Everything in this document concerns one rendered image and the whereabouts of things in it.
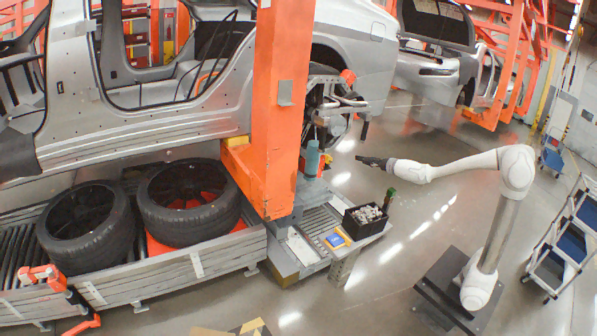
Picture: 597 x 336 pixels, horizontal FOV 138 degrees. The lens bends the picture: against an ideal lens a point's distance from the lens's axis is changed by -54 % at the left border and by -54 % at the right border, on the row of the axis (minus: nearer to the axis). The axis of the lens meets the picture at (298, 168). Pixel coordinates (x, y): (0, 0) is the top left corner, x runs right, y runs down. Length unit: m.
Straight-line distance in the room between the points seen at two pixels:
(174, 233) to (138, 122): 0.61
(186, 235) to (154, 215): 0.20
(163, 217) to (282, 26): 1.04
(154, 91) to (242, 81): 0.93
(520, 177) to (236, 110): 1.39
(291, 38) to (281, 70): 0.12
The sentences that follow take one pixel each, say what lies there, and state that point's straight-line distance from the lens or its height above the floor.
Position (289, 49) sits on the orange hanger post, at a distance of 0.90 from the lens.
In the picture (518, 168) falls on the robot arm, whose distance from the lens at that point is 0.96.
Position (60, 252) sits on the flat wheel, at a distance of 1.45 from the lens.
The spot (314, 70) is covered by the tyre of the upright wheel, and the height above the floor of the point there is 1.14.
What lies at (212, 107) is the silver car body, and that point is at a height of 0.94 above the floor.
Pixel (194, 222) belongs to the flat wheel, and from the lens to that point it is 1.30.
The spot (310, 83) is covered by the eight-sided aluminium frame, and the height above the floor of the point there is 1.08.
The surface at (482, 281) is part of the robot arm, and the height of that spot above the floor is 0.60.
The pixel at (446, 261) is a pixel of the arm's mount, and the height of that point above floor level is 0.32.
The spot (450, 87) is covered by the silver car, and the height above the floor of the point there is 1.05.
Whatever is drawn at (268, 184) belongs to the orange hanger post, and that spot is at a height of 0.75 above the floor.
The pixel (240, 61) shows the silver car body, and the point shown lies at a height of 1.19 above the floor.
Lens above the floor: 1.35
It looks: 31 degrees down
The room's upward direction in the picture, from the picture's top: 6 degrees clockwise
